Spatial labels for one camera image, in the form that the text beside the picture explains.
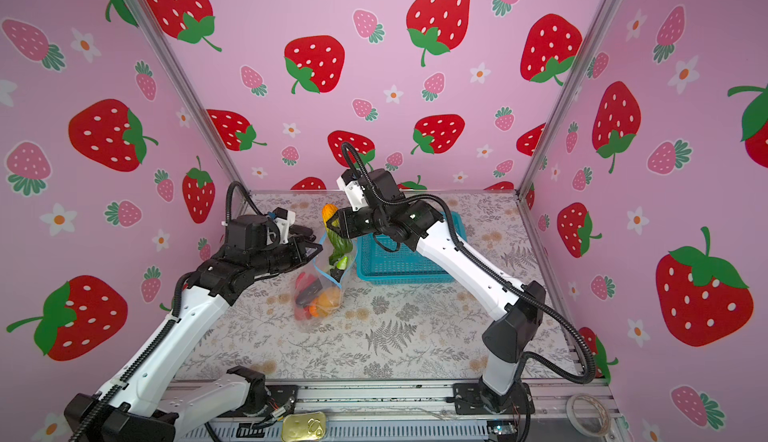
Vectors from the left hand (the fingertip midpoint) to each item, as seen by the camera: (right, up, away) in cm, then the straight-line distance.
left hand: (323, 245), depth 73 cm
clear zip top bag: (-1, -12, +2) cm, 12 cm away
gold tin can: (-3, -41, -5) cm, 42 cm away
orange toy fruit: (-5, -19, +11) cm, 23 cm away
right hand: (+2, +6, -3) cm, 7 cm away
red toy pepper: (-8, -11, +10) cm, 17 cm away
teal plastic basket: (+21, -9, +28) cm, 36 cm away
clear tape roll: (+66, -42, +1) cm, 79 cm away
